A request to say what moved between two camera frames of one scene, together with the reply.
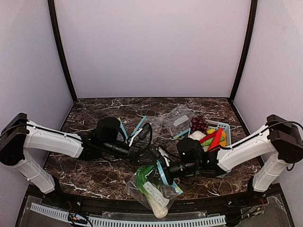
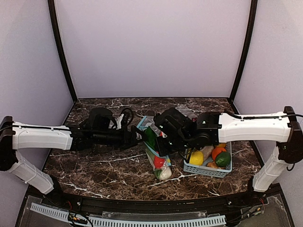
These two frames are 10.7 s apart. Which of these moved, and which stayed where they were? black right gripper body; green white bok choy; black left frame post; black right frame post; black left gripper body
Moved: black left gripper body; black right gripper body; green white bok choy
Stayed: black left frame post; black right frame post
